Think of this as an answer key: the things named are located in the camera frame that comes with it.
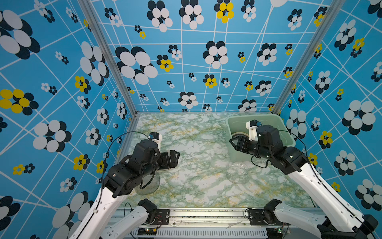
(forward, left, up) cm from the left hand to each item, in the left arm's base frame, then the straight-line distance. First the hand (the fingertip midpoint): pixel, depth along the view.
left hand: (173, 154), depth 65 cm
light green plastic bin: (+27, -35, -12) cm, 46 cm away
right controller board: (-26, -48, -28) cm, 61 cm away
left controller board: (-26, +14, -31) cm, 42 cm away
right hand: (+7, -28, 0) cm, 29 cm away
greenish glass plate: (-1, +19, -27) cm, 33 cm away
